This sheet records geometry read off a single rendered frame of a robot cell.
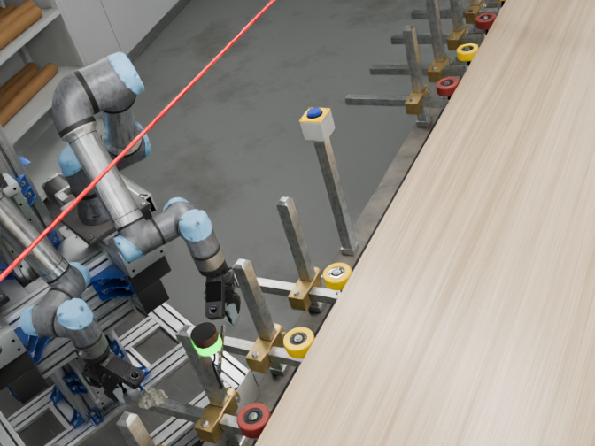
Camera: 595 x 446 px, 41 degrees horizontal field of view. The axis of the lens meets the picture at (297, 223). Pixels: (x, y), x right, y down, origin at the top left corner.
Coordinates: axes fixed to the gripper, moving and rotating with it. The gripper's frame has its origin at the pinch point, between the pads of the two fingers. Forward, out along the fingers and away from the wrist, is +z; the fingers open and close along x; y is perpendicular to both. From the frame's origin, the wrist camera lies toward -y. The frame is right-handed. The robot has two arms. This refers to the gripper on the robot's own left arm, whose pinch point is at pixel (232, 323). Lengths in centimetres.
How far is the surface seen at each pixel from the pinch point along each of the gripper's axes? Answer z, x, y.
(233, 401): 4.5, -2.9, -22.7
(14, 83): 31, 185, 244
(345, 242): 15, -26, 46
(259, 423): -0.6, -12.8, -33.9
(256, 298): -9.7, -9.8, -1.7
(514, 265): 0, -75, 11
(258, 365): 7.5, -6.8, -8.8
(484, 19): 0, -79, 155
